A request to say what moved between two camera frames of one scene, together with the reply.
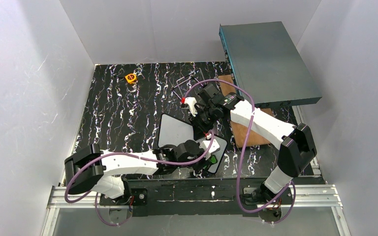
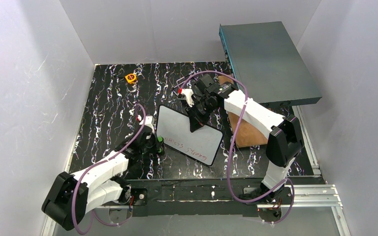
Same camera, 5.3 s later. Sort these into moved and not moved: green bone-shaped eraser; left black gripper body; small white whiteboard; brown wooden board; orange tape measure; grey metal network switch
Moved: small white whiteboard; green bone-shaped eraser; left black gripper body
Not moved: brown wooden board; grey metal network switch; orange tape measure
